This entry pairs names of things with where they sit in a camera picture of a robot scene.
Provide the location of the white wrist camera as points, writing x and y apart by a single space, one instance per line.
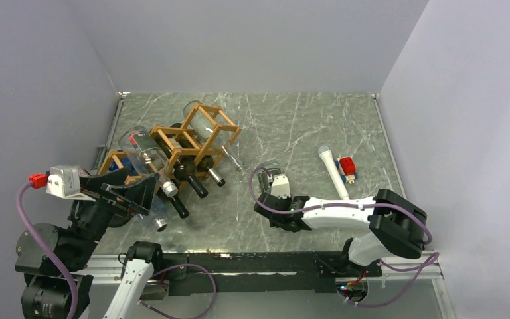
63 181
280 187

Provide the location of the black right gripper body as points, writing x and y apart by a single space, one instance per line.
278 224

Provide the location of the red toy block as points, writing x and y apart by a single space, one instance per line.
347 169

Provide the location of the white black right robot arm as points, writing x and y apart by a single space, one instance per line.
391 224

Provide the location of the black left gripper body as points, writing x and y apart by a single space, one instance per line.
98 214

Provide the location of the blue square glass bottle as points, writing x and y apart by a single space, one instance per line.
157 214

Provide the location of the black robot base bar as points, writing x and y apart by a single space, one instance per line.
319 271

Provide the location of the small clear bottle silver cap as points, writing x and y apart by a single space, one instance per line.
146 156

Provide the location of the dark green wine bottle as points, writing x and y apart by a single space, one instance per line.
184 168

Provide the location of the wooden wine rack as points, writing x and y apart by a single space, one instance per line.
184 152

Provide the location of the green wine bottle gold neck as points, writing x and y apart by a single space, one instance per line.
206 165

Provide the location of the clear glass bottle top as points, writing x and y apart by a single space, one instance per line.
214 129

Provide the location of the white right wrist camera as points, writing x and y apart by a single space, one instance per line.
280 187

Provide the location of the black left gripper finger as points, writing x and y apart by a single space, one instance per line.
134 198
94 183

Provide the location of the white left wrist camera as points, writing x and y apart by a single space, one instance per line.
63 181

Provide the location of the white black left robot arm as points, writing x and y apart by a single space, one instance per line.
49 256

